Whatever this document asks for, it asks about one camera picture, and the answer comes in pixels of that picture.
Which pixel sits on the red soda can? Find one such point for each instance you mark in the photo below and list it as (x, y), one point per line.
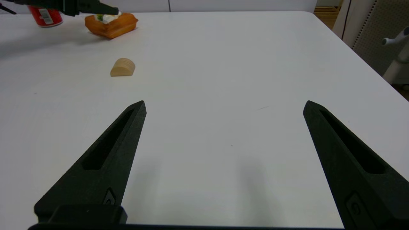
(46, 17)

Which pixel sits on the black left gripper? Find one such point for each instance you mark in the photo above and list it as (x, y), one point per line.
(51, 3)

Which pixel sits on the white side table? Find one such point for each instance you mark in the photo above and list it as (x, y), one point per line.
(397, 68)

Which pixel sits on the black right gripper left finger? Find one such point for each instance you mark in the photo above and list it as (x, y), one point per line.
(96, 179)

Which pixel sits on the grey perforated partition panel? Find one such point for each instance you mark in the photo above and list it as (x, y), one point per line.
(372, 32)

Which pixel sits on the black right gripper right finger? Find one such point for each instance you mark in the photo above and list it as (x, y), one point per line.
(361, 179)

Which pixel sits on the small tan wooden block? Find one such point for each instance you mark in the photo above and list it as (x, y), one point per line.
(123, 67)

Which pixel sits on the orange fruit-topped triangle bread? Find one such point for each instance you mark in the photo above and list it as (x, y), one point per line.
(111, 27)

